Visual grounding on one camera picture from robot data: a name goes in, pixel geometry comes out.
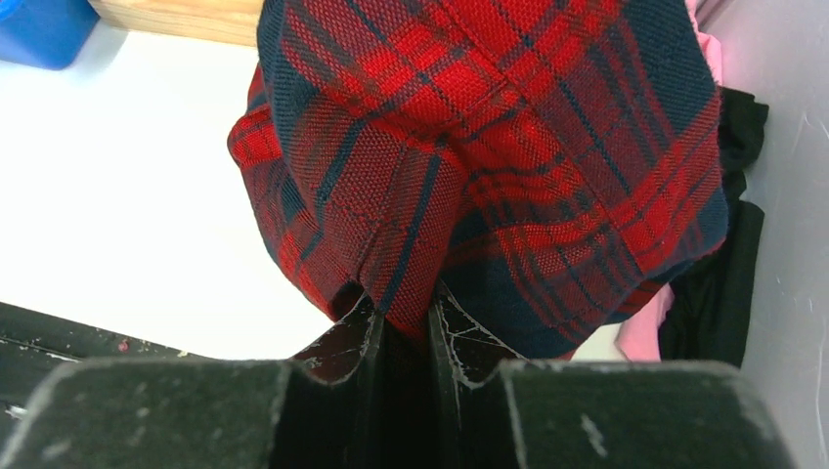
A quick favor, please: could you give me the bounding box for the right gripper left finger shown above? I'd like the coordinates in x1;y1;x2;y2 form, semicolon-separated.
1;298;384;468

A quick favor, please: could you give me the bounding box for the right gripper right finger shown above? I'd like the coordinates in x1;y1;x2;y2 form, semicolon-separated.
428;286;795;468

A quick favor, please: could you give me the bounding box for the red black plaid garment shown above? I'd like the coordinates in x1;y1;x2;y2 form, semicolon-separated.
228;1;728;359

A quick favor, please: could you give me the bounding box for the wooden hanger rack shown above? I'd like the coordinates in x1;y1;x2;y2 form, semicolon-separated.
90;0;264;47

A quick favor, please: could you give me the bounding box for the blue plastic bin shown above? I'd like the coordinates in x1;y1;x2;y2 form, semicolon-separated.
1;0;100;70

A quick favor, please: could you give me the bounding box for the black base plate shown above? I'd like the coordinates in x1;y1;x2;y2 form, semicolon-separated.
1;303;201;443

